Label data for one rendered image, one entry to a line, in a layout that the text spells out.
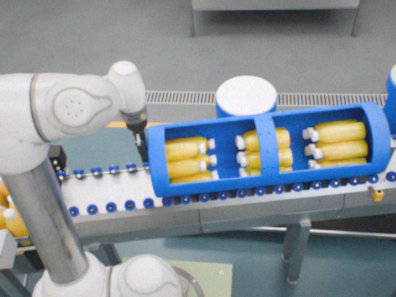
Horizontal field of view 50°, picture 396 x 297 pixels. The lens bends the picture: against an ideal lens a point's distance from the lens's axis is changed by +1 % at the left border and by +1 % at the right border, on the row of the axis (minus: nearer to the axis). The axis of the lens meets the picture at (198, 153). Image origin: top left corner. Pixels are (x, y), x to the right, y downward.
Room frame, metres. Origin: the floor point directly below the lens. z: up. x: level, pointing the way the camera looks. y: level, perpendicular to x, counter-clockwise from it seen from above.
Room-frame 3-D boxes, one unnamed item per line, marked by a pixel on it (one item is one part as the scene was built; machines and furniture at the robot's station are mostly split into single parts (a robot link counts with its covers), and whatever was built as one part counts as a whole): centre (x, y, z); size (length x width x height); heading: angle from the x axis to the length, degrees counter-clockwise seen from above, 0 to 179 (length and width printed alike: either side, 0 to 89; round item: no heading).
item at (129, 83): (1.06, 0.21, 1.50); 0.13 x 0.11 x 0.16; 90
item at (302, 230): (1.02, -0.46, 0.31); 0.06 x 0.06 x 0.63; 0
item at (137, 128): (1.06, 0.20, 1.32); 0.08 x 0.07 x 0.09; 0
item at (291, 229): (1.16, -0.46, 0.31); 0.06 x 0.06 x 0.63; 0
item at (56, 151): (1.28, 0.64, 0.95); 0.10 x 0.07 x 0.10; 0
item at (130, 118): (1.06, 0.20, 1.39); 0.09 x 0.09 x 0.06
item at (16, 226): (0.91, 0.71, 0.99); 0.07 x 0.07 x 0.18
